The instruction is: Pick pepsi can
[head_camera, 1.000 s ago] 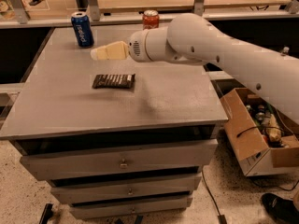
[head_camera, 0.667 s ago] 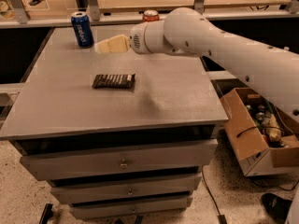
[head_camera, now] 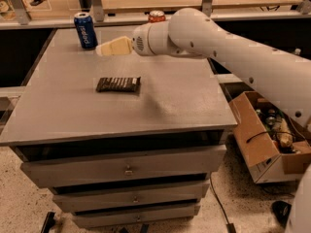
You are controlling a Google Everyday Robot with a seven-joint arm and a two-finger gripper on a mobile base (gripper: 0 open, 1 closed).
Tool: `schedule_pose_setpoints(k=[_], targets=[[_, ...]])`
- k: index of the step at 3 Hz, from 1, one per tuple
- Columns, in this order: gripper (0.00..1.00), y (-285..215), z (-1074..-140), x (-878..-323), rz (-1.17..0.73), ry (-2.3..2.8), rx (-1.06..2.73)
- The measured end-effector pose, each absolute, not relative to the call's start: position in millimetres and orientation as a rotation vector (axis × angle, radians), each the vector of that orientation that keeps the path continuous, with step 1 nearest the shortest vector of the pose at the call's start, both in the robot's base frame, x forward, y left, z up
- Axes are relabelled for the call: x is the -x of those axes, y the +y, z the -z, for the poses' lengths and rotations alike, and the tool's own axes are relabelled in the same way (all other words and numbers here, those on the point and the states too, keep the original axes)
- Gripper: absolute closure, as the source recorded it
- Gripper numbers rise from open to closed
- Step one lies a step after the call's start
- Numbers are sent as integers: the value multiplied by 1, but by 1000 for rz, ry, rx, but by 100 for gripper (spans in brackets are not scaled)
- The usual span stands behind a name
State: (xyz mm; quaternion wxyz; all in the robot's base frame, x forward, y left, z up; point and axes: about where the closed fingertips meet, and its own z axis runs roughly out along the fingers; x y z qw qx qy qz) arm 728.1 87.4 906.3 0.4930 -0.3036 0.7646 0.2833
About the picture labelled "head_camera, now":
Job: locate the middle grey drawer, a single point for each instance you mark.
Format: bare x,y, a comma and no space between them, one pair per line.
131,196

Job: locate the wooden shelf with metal rails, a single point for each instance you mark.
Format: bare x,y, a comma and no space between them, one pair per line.
24,14

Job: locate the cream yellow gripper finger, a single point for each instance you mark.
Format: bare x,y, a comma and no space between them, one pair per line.
119,46

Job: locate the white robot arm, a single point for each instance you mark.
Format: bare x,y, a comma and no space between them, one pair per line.
281,77

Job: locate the blue Pepsi can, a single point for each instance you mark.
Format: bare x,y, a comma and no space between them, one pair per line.
85,29

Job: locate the bottom grey drawer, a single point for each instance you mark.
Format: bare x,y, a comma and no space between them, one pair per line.
137,215

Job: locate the top grey drawer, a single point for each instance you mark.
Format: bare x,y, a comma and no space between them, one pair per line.
124,166

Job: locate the red Coca-Cola can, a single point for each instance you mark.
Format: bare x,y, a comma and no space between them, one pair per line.
156,16

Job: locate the grey drawer cabinet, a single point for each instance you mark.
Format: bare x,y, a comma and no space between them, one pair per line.
178,104

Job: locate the grey drawer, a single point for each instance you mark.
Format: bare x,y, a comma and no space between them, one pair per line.
131,196
137,215
124,166

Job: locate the brown cardboard box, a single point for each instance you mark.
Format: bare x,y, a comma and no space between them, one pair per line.
266,161

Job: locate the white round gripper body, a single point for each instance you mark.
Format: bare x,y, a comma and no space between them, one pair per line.
140,44

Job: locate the dark chocolate bar wrapper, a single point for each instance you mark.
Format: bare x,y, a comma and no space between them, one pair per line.
118,84

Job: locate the black shoe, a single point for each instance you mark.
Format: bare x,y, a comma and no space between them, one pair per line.
281,210

